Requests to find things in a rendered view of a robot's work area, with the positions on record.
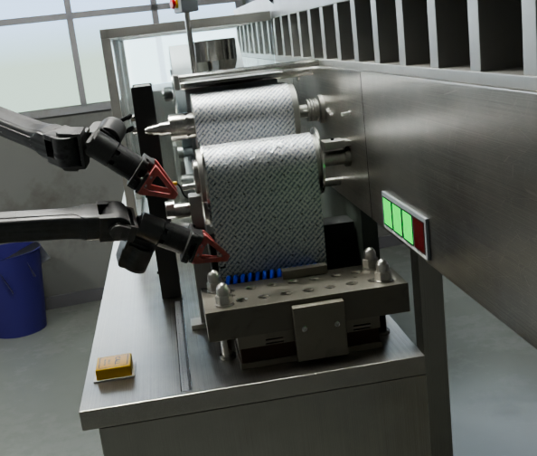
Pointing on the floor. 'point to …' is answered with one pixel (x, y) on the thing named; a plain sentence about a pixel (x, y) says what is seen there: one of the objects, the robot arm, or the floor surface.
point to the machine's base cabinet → (291, 426)
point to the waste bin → (12, 287)
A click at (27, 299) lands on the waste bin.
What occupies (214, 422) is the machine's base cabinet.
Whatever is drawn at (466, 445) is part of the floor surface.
